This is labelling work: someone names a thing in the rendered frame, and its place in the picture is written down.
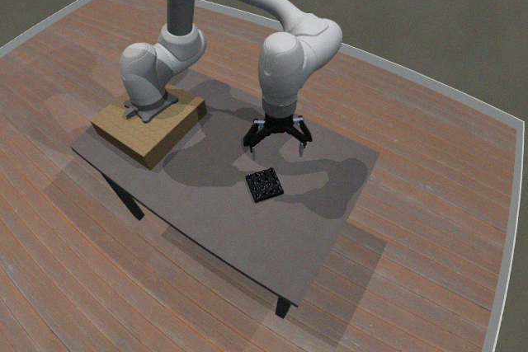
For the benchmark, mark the black knob box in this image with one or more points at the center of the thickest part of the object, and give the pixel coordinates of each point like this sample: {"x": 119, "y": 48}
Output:
{"x": 264, "y": 185}

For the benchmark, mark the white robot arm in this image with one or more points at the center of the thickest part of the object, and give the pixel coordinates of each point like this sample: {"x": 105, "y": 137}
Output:
{"x": 285, "y": 63}

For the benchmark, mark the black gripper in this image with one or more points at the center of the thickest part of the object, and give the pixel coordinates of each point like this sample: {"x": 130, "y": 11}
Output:
{"x": 275, "y": 126}

